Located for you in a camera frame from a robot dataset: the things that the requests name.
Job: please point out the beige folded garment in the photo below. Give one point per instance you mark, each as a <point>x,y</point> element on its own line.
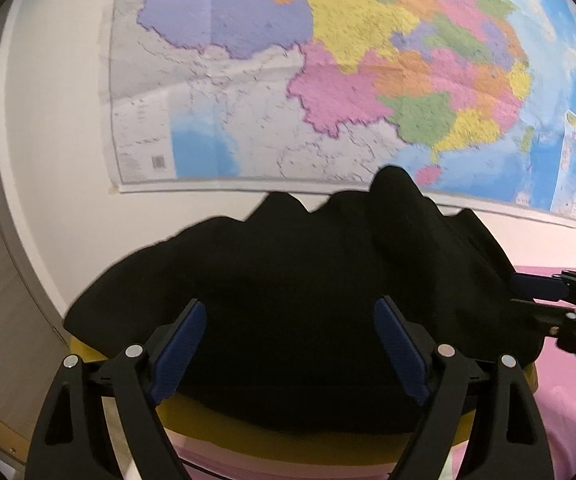
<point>207,460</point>

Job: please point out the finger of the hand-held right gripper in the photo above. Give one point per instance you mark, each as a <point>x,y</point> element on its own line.
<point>535,285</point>
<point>543,312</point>

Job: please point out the grey wood grain panel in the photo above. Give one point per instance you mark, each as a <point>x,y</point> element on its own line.
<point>2,285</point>

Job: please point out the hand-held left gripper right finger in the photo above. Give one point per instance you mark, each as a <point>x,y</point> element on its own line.
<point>403,352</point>

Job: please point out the black garment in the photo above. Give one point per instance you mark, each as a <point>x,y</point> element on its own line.
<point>293,285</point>

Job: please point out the olive folded garment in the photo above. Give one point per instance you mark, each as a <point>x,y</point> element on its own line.
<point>268,440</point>

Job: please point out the colourful wall map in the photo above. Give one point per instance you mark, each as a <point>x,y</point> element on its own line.
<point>343,60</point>

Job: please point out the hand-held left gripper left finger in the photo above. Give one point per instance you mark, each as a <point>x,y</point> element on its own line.
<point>177,352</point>

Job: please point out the pink daisy print bedsheet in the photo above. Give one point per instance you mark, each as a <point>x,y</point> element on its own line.
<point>563,410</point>

